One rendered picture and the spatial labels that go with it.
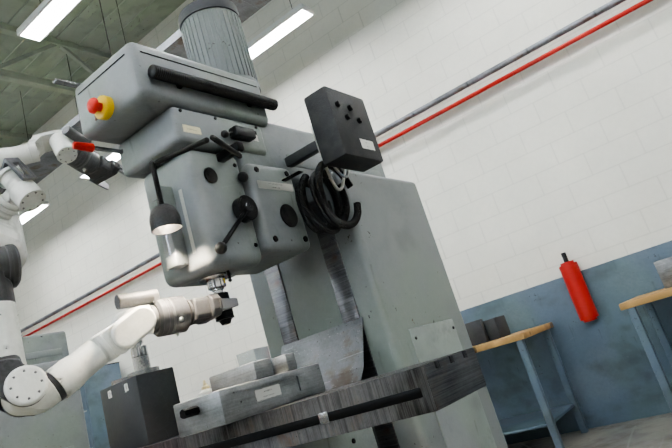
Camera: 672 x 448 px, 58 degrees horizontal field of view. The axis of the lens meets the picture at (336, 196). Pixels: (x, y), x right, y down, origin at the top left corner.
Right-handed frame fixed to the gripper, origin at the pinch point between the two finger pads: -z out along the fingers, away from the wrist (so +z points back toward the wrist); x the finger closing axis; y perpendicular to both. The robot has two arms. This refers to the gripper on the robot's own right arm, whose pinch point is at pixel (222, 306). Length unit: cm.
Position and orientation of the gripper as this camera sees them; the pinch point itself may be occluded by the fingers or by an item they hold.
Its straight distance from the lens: 159.2
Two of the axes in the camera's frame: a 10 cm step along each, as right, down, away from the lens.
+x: -5.9, 3.9, 7.1
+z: -7.6, 0.4, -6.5
